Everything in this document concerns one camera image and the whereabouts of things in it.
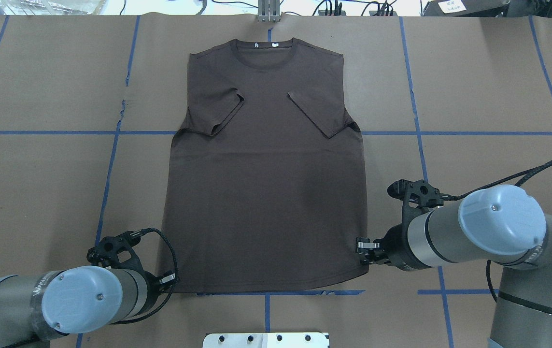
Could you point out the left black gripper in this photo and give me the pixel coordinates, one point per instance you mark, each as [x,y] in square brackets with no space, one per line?
[151,285]

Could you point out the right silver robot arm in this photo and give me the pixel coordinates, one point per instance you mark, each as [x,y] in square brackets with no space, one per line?
[501,224]

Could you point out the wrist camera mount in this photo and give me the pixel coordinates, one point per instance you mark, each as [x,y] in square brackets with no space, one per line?
[117,252]
[418,197]

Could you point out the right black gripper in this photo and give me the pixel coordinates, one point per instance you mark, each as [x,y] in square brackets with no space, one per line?
[394,248]

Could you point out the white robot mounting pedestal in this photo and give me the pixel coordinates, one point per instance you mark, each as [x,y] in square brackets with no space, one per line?
[313,339]

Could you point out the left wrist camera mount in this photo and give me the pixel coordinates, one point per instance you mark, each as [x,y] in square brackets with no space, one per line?
[117,252]

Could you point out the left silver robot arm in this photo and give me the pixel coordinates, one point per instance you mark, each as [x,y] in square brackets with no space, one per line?
[34,310]

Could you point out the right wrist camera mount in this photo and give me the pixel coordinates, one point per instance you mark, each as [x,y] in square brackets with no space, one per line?
[418,197]

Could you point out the aluminium frame post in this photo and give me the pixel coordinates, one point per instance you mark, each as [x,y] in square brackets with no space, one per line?
[269,11]

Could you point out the dark brown t-shirt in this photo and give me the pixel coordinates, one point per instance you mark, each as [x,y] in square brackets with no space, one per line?
[266,186]

